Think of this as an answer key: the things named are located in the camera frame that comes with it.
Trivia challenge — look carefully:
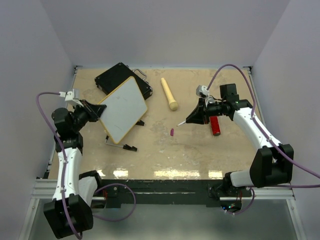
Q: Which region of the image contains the yellow framed whiteboard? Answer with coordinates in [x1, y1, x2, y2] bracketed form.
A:
[99, 76, 148, 144]

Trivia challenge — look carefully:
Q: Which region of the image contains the whiteboard metal stand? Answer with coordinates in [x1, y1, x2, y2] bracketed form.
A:
[105, 135, 138, 152]

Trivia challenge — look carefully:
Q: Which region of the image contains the black hard case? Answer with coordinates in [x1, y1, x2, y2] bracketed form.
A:
[94, 62, 153, 100]

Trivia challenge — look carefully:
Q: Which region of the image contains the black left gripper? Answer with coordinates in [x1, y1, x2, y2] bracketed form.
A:
[71, 99, 106, 133]

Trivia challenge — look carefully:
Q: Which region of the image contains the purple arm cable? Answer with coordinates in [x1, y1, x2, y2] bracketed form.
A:
[36, 92, 137, 240]
[206, 64, 320, 216]

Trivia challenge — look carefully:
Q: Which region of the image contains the red glitter toy microphone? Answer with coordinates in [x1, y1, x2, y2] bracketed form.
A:
[209, 116, 221, 136]

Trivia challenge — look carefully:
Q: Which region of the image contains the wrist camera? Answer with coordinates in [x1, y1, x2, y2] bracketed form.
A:
[64, 88, 80, 106]
[196, 85, 215, 106]

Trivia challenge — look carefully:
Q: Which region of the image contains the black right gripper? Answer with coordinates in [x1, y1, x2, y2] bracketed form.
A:
[186, 97, 226, 125]

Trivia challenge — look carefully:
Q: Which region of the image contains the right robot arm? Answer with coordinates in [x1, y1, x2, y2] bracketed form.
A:
[185, 83, 294, 197]

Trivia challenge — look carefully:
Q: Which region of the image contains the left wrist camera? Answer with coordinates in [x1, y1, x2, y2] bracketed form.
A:
[64, 88, 80, 106]

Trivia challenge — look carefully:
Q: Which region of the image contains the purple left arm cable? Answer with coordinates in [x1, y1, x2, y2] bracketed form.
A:
[36, 92, 137, 240]

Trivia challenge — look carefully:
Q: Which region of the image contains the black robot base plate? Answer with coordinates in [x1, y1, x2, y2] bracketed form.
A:
[92, 179, 252, 208]

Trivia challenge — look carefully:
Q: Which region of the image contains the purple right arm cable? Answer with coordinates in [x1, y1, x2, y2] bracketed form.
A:
[206, 64, 320, 216]

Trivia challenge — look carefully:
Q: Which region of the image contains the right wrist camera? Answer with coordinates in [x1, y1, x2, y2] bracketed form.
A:
[196, 85, 215, 106]

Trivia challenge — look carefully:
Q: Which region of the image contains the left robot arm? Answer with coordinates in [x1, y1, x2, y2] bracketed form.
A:
[43, 100, 107, 239]

